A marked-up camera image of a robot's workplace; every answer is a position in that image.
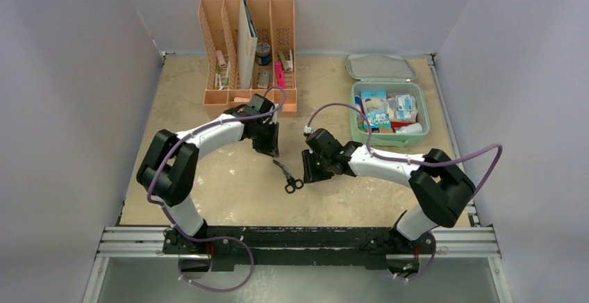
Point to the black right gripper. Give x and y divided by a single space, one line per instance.
314 167

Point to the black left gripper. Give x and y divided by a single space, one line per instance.
269 148

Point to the black handled scissors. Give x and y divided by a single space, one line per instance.
292 184

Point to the blue cotton swab bag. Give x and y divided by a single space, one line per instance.
375 106

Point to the red zipper pouch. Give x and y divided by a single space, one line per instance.
396 125

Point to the mint green case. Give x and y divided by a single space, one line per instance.
394 75

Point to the small white bottle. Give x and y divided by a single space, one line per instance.
410 129

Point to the clear bag blue packets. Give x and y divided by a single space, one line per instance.
402 108

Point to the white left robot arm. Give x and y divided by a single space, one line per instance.
168 169

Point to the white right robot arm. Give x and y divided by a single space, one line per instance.
442 189

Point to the small grey box organizer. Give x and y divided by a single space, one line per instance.
264 79

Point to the peach desk organizer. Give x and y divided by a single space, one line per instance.
275 23

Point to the pink item in organizer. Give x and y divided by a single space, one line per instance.
280 74

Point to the grey stapler in organizer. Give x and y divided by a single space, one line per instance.
287 60

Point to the dark round jar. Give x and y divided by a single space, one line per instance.
263 53

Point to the pink tube in organizer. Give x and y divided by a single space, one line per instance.
221 61

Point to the white board in organizer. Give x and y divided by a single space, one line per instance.
247 41

